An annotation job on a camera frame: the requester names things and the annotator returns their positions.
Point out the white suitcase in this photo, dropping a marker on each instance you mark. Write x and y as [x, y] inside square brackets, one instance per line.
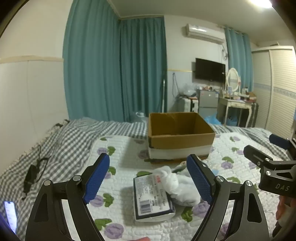
[189, 105]

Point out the person's right hand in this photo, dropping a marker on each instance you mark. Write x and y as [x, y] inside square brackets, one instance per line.
[281, 209]

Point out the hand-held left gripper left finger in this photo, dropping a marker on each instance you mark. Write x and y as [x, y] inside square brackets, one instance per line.
[97, 178]

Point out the small grey fridge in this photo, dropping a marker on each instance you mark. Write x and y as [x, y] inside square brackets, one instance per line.
[208, 100]

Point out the floral quilt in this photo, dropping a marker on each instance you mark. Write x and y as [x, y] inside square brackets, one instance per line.
[129, 148]

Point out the clear plastic bag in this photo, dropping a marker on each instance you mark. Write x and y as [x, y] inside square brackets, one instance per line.
[189, 90]

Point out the oval white mirror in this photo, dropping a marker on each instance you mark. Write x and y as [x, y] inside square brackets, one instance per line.
[233, 78]

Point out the dark patterned cloth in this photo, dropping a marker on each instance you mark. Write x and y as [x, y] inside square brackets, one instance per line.
[61, 123]

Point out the blue bubble wrap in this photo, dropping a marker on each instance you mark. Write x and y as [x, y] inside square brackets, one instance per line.
[212, 119]

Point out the cardboard box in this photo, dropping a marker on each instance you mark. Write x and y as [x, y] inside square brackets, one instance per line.
[180, 143]

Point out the green white cloth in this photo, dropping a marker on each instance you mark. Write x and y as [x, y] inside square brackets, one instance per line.
[181, 166]

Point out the white dressing table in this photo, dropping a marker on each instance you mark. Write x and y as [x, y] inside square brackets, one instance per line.
[233, 103]

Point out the white pole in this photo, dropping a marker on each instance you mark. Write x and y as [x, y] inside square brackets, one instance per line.
[164, 97]

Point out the clear water jug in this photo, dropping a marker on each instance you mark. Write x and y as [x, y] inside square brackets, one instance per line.
[140, 117]

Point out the tissue pack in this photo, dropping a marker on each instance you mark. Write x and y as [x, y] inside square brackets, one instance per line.
[148, 199]

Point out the teal curtain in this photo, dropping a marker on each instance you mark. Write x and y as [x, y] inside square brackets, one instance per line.
[143, 69]
[239, 60]
[90, 69]

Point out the white slatted wardrobe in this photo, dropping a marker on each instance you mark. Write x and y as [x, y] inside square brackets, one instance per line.
[277, 88]

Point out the white air conditioner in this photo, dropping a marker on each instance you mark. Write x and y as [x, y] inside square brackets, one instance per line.
[204, 32]

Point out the black television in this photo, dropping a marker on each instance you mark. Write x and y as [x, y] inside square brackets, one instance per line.
[210, 69]

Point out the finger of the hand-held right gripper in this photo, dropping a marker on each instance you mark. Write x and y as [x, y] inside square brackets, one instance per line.
[278, 140]
[256, 155]

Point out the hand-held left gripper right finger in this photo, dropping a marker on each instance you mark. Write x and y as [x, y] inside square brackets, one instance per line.
[198, 178]

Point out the smartphone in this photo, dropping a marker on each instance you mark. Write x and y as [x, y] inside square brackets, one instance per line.
[10, 215]

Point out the white plastic bag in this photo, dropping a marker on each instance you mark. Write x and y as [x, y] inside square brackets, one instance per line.
[178, 185]

